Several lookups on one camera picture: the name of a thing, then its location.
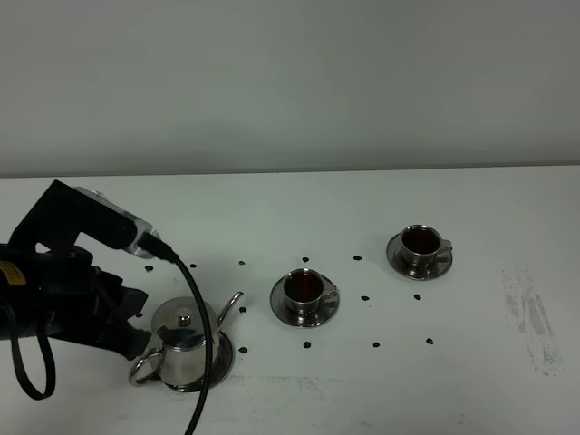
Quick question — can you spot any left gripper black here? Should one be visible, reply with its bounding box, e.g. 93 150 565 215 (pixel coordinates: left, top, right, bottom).
1 180 151 361

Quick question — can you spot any steel teapot coaster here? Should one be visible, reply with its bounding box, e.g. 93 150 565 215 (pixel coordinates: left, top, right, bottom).
170 332 234 392

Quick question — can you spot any near steel teacup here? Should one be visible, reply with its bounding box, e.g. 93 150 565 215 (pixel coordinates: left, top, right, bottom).
282 268 338 314

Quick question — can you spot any steel teacup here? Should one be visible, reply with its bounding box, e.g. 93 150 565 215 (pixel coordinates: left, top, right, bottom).
401 224 452 267
282 268 338 314

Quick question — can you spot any near steel saucer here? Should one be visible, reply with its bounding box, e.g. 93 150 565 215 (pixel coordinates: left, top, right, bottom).
270 272 340 328

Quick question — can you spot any steel saucer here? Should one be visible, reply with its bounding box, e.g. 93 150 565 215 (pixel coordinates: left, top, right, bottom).
386 234 453 281
270 272 340 328

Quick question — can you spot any far steel teacup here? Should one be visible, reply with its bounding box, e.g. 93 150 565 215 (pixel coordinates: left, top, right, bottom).
401 224 452 267

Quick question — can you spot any far steel saucer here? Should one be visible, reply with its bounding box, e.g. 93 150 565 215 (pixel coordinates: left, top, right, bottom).
386 234 453 281

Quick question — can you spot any left camera black cable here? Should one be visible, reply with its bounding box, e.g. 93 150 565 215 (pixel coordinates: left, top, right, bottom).
8 233 215 435

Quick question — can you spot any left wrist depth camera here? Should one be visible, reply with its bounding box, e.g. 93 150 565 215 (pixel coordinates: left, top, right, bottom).
74 186 160 259

